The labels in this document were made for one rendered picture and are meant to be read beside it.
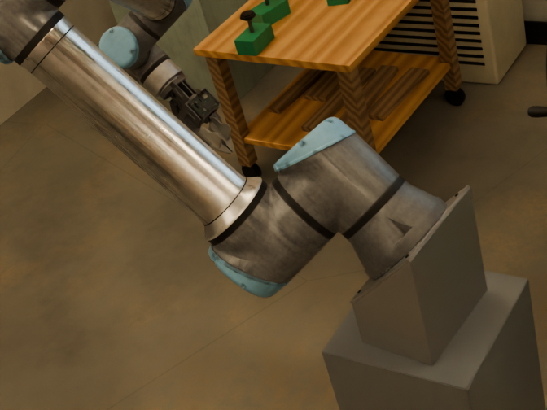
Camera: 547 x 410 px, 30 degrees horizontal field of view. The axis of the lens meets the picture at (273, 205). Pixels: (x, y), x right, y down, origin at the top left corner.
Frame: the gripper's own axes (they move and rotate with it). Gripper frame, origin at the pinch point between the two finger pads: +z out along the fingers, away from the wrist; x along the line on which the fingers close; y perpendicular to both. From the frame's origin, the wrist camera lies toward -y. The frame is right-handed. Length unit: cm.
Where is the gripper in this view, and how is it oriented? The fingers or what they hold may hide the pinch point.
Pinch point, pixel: (227, 150)
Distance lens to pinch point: 243.0
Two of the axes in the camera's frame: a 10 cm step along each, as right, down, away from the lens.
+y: 3.3, -3.4, -8.8
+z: 7.0, 7.2, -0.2
